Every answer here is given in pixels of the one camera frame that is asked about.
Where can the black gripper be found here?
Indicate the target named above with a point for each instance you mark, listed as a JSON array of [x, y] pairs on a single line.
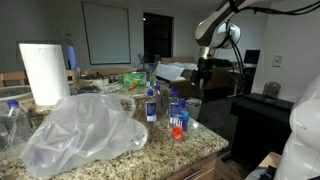
[[205, 70]]

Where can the clear bottle blue cap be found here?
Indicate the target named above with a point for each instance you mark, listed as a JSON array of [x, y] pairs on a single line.
[[173, 104], [158, 96], [151, 112]]

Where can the clear bottle blue label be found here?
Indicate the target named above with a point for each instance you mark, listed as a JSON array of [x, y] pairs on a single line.
[[182, 115]]

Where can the white plastic bag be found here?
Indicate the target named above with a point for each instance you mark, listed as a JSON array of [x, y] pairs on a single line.
[[81, 129]]

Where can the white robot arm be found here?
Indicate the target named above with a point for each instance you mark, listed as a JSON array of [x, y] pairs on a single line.
[[217, 32]]

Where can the computer monitor screen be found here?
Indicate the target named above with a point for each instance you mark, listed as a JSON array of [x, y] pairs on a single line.
[[251, 56]]

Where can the clear bottle behind box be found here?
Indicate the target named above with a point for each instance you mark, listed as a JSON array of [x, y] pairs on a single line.
[[151, 77]]

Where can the orange red small object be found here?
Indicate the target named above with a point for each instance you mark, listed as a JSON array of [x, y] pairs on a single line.
[[177, 133]]

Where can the orange marker pen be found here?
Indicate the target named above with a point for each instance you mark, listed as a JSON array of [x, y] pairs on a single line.
[[131, 88]]

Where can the black cabinet stand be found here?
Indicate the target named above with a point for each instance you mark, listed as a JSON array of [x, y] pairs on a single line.
[[262, 127]]

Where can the white projector screen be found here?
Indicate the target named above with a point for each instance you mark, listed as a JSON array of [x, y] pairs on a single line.
[[107, 32]]

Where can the white paper towel roll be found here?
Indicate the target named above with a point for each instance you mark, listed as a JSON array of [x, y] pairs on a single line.
[[46, 71]]

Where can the clear bottle far left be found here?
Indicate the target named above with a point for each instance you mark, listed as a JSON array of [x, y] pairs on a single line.
[[15, 126]]

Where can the white wall switch plate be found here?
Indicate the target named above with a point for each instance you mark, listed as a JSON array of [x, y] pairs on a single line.
[[277, 62]]

